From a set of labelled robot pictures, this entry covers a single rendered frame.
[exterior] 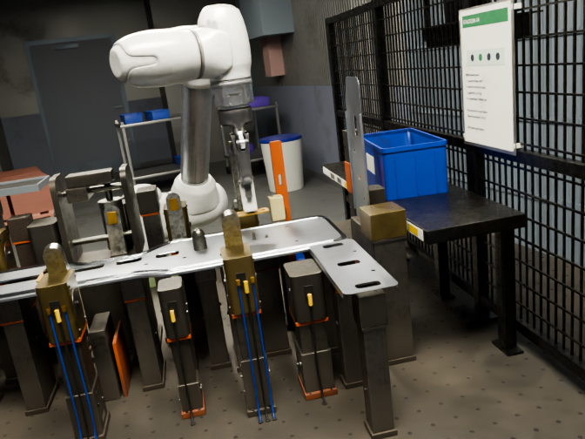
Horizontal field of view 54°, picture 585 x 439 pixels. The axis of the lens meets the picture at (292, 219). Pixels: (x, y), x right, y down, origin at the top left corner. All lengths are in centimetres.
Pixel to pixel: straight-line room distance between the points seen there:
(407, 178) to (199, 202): 89
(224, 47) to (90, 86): 856
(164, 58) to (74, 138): 863
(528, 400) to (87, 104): 900
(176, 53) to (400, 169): 60
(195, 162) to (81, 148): 784
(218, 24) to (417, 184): 60
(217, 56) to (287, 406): 74
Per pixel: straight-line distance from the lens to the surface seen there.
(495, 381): 130
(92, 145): 979
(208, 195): 207
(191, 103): 189
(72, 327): 118
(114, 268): 132
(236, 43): 124
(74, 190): 148
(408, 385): 128
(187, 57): 119
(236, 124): 125
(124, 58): 117
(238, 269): 109
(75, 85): 975
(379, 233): 122
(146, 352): 137
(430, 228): 119
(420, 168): 143
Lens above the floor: 139
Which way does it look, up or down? 15 degrees down
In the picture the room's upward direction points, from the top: 7 degrees counter-clockwise
